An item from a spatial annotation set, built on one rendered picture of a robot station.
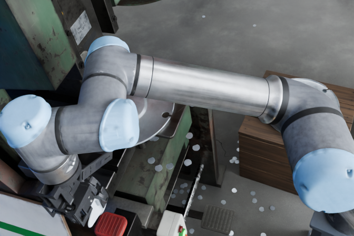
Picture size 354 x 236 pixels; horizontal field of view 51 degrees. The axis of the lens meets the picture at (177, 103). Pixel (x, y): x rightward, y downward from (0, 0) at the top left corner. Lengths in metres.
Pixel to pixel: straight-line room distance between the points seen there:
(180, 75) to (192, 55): 1.75
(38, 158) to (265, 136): 1.07
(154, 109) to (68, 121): 0.54
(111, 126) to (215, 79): 0.22
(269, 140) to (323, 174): 0.88
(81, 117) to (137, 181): 0.58
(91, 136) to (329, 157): 0.37
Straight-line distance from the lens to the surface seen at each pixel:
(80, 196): 0.71
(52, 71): 0.79
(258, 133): 1.52
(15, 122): 0.56
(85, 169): 0.70
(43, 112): 0.56
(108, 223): 0.93
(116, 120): 0.53
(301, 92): 0.72
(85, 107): 0.56
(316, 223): 1.25
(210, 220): 1.54
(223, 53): 2.38
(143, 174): 1.11
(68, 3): 0.89
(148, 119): 1.05
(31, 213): 1.32
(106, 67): 0.61
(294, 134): 0.69
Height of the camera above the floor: 1.57
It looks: 48 degrees down
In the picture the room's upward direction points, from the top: 12 degrees counter-clockwise
